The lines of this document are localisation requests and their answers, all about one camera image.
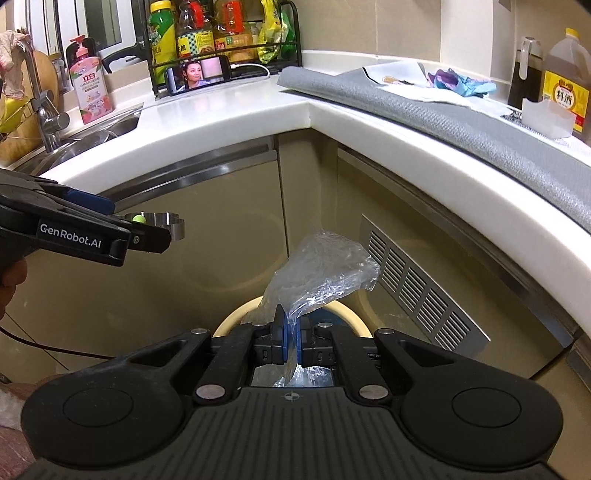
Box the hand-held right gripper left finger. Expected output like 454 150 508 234
117 305 291 407

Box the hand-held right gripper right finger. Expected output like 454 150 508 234
299 316 467 402

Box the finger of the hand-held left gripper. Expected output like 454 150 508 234
126 222 173 254
44 181 114 216

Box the beige round trash bin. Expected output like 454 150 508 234
213 295 370 388

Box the clear plastic bag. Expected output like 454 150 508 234
259 229 380 388

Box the person's left hand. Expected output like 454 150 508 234
0 257 27 321

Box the beige cabinet door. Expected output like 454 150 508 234
90 136 284 370
336 147 575 374

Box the stainless steel sink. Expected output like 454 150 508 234
0 102 145 178

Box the steel kitchen faucet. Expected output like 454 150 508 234
21 39 71 154

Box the pink dish soap bottle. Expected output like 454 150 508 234
68 37 115 125

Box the yellow rag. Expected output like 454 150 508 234
0 92 31 134

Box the silver cabinet vent grille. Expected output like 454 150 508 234
359 213 491 356

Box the wooden cutting board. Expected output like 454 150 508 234
0 50 63 163

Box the pink rag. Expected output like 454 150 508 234
0 31 29 93

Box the smartphone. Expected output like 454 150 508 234
165 54 230 96

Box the green bottle with yellow cap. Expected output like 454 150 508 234
148 0 178 86

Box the dark sauce bottle red cap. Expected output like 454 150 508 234
175 0 215 61

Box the pink patterned cloth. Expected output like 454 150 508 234
0 376 40 464

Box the yellow green snack packet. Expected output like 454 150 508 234
256 0 296 64

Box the grey counter mat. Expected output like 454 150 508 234
276 66 591 232

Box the white printed cloth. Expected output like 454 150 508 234
339 61 525 125

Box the purple blue wrapper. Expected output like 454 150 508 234
428 68 498 99

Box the clear plastic cup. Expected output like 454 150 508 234
521 97 578 140

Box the dark soy sauce dispenser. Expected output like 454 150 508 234
507 37 547 110

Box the cooking wine jug yellow label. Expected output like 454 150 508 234
539 28 591 136

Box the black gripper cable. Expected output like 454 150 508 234
0 325 114 360

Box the black wire spice rack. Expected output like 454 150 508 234
148 0 303 100

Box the black pan handle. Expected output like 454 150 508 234
102 41 153 75

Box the white charging cable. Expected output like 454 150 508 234
229 63 271 78

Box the cooking oil bottle red handle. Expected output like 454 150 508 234
213 0 254 61

